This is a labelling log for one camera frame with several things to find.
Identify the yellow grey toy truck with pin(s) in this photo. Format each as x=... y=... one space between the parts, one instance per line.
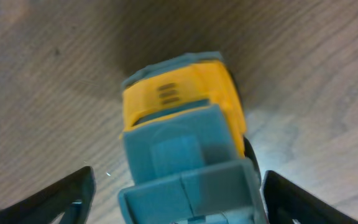
x=184 y=138

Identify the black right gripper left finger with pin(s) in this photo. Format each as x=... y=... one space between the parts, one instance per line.
x=71 y=196

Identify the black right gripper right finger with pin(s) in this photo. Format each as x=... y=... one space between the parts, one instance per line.
x=289 y=203

